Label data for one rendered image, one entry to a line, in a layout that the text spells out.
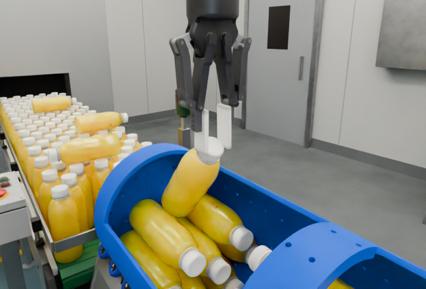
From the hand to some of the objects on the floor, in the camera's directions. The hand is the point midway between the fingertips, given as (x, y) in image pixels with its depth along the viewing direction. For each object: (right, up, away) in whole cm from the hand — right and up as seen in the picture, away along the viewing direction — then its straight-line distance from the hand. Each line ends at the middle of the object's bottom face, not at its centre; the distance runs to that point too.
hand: (213, 129), depth 51 cm
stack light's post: (-12, -105, +110) cm, 153 cm away
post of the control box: (-53, -120, +60) cm, 144 cm away
